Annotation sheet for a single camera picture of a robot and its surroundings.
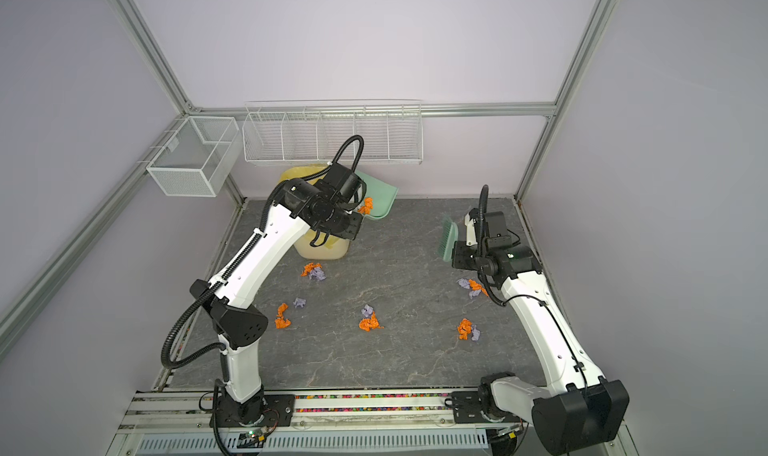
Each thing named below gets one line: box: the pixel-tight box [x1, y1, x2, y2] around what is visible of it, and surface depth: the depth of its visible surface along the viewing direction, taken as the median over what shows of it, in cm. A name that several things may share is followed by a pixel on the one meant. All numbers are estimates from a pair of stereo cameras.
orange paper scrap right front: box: [457, 318, 473, 340], surface depth 88 cm
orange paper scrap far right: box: [468, 279, 488, 297], surface depth 96 cm
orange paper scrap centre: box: [359, 311, 384, 332], surface depth 89 cm
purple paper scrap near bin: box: [309, 266, 326, 280], surface depth 98 cm
